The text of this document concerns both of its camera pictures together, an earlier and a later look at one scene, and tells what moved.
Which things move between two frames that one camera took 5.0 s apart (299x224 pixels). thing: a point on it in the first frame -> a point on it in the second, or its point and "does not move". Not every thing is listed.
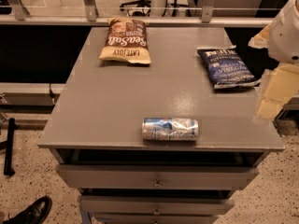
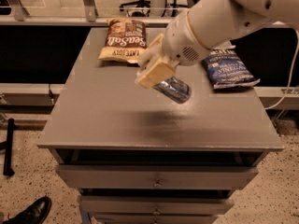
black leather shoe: (35, 213) does not move
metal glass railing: (163, 6) does not move
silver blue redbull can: (170, 129) -> (176, 89)
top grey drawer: (85, 176) does not move
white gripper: (285, 37) -> (181, 43)
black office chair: (137, 7) does not move
